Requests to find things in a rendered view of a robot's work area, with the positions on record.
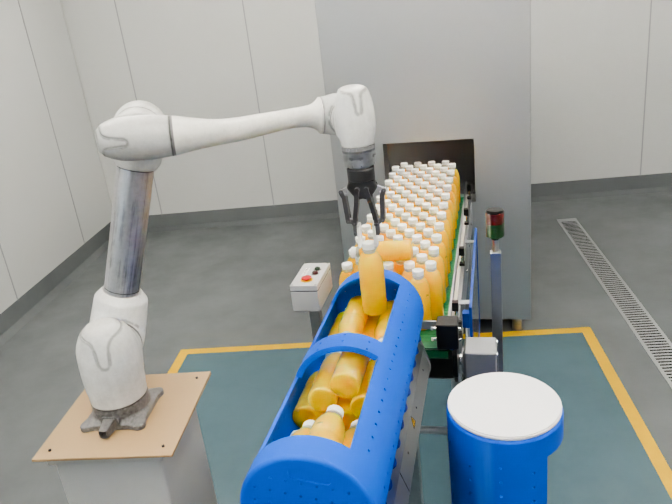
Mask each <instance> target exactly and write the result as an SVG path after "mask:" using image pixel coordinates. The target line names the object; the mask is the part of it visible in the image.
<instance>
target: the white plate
mask: <svg viewBox="0 0 672 504"><path fill-rule="evenodd" d="M448 410H449V413H450V415H451V417H452V418H453V420H454V421H455V422H456V423H457V424H458V425H459V426H461V427H462V428H464V429H465V430H467V431H469V432H471V433H473V434H475V435H478V436H481V437H484V438H488V439H493V440H500V441H519V440H526V439H530V438H534V437H537V436H539V435H542V434H544V433H546V432H548V431H549V430H551V429H552V428H553V427H554V426H555V425H556V424H557V423H558V422H559V420H560V418H561V415H562V403H561V400H560V398H559V396H558V395H557V393H556V392H555V391H554V390H553V389H552V388H550V387H549V386H548V385H546V384H545V383H543V382H541V381H539V380H537V379H535V378H532V377H529V376H526V375H522V374H517V373H509V372H493V373H485V374H480V375H476V376H473V377H471V378H468V379H466V380H464V381H463V382H461V383H460V384H458V385H457V386H456V387H455V388H454V389H453V390H452V391H451V393H450V395H449V398H448Z"/></svg>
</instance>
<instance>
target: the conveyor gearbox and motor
mask: <svg viewBox="0 0 672 504"><path fill-rule="evenodd" d="M459 365H462V373H461V379H462V381H464V380H466V379H468V378H471V377H473V376H476V375H480V374H485V373H493V372H500V371H499V370H498V340H497V339H496V338H495V337H466V338H465V342H464V346H462V350H461V353H459Z"/></svg>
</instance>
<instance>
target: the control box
mask: <svg viewBox="0 0 672 504"><path fill-rule="evenodd" d="M316 266H319V267H320V270H317V271H318V274H312V271H314V268H315V267H316ZM307 268H308V269H307ZM305 270H308V271H305ZM305 273H306V274H305ZM305 275H310V276H311V277H312V278H311V279H310V280H308V281H304V280H302V279H301V277H303V276H305ZM332 287H333V285H332V277H331V269H330V263H304V265H303V266H302V268H301V269H300V271H299V273H298V274H297V276H296V277H295V279H294V280H293V282H292V283H291V285H290V291H291V298H292V305H293V311H320V310H321V308H322V307H323V305H324V303H325V301H326V299H327V297H328V295H329V293H330V291H331V289H332Z"/></svg>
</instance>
